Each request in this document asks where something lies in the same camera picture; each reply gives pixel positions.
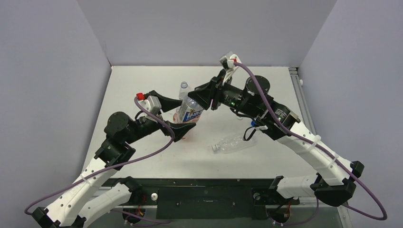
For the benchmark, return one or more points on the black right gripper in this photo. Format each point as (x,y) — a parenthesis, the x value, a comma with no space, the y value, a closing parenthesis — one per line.
(215,94)

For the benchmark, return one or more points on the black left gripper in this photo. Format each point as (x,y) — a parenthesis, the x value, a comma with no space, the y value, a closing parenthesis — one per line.
(179,129)

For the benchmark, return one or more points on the white blue label bottle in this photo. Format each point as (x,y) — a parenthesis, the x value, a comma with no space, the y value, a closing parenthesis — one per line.
(189,111)

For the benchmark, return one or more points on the blue label water bottle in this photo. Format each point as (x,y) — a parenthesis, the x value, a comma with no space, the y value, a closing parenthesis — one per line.
(184,88)

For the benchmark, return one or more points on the orange drink bottle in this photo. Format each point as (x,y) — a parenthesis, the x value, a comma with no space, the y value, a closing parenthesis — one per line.
(177,120)

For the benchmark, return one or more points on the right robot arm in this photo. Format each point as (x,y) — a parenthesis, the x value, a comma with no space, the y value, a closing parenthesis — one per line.
(334,180)

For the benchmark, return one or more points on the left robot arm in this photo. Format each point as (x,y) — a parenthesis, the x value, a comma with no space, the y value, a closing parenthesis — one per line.
(75,206)

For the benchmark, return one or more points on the clear empty plastic bottle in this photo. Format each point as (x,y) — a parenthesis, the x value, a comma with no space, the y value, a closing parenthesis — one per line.
(233,143)

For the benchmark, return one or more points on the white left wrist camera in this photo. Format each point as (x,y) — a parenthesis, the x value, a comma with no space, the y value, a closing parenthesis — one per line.
(150,103)

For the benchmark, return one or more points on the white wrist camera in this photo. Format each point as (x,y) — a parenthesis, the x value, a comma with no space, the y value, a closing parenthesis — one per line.
(228,63)
(150,103)

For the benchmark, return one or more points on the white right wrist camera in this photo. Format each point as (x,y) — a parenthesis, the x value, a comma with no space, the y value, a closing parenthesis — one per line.
(228,63)

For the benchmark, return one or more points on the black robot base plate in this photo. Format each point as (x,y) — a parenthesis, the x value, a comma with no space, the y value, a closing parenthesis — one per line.
(208,198)

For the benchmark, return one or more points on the aluminium table edge rail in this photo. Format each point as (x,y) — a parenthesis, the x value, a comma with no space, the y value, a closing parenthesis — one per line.
(345,220)

